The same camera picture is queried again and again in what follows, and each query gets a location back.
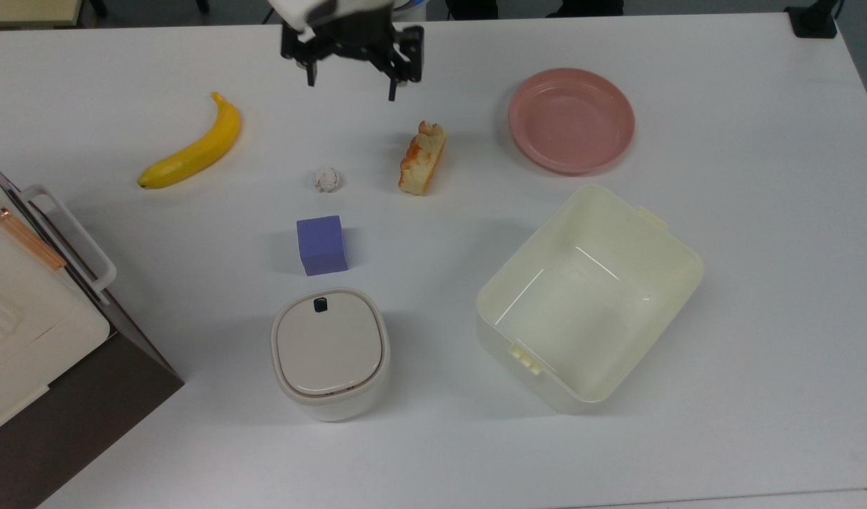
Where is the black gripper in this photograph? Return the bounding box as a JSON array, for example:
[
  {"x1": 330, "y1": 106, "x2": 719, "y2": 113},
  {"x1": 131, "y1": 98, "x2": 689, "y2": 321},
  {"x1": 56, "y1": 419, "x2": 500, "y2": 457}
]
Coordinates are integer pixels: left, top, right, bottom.
[{"x1": 280, "y1": 6, "x2": 425, "y2": 102}]

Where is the toasted bread piece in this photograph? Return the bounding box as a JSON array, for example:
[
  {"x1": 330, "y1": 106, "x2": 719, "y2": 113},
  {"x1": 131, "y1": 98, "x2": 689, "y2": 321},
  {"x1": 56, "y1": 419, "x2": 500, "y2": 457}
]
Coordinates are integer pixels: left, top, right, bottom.
[{"x1": 398, "y1": 120, "x2": 449, "y2": 197}]

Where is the yellow banana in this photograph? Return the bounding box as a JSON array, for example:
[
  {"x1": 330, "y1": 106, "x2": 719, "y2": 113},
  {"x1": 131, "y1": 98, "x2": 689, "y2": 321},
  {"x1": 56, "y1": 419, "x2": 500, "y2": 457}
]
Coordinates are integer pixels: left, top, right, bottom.
[{"x1": 137, "y1": 92, "x2": 242, "y2": 190}]

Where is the purple cube block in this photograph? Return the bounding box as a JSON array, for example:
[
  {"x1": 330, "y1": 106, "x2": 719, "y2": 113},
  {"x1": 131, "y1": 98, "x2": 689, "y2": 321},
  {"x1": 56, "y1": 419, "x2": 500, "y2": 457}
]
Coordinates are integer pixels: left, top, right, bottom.
[{"x1": 296, "y1": 215, "x2": 350, "y2": 276}]

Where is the pink round plate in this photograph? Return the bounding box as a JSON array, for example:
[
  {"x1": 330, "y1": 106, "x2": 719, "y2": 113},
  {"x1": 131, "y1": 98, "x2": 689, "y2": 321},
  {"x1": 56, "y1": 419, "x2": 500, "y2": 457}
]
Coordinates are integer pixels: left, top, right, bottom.
[{"x1": 508, "y1": 68, "x2": 636, "y2": 175}]

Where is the small beige lidded trash can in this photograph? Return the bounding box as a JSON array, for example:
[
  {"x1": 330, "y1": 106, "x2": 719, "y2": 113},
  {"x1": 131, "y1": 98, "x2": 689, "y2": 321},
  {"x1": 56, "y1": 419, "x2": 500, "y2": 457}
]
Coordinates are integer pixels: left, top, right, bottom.
[{"x1": 270, "y1": 287, "x2": 391, "y2": 423}]

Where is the light wooden table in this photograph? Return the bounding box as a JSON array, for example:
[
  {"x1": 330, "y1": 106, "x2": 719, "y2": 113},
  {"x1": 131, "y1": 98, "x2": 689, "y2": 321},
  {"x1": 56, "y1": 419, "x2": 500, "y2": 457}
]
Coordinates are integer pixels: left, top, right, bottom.
[{"x1": 0, "y1": 0, "x2": 85, "y2": 30}]

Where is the cream plastic open bin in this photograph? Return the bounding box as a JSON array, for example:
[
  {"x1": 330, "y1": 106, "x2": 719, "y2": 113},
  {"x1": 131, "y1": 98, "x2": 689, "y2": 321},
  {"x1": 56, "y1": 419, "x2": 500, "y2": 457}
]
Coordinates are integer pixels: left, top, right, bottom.
[{"x1": 476, "y1": 185, "x2": 705, "y2": 415}]

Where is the orange tape strip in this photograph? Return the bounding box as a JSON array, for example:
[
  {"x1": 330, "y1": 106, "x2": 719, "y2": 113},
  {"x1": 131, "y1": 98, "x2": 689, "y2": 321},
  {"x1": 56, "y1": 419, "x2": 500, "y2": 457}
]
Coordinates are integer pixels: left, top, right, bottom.
[{"x1": 0, "y1": 207, "x2": 68, "y2": 271}]

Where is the white toaster oven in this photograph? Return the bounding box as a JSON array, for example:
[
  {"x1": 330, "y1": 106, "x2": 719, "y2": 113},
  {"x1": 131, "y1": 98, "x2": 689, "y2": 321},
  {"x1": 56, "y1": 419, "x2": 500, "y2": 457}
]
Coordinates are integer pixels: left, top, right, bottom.
[{"x1": 0, "y1": 154, "x2": 186, "y2": 509}]

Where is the white drawer handle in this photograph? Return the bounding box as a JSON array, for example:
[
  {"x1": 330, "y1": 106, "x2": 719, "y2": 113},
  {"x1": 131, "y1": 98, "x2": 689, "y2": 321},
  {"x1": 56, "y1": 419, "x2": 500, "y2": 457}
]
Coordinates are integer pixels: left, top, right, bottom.
[{"x1": 19, "y1": 185, "x2": 117, "y2": 307}]

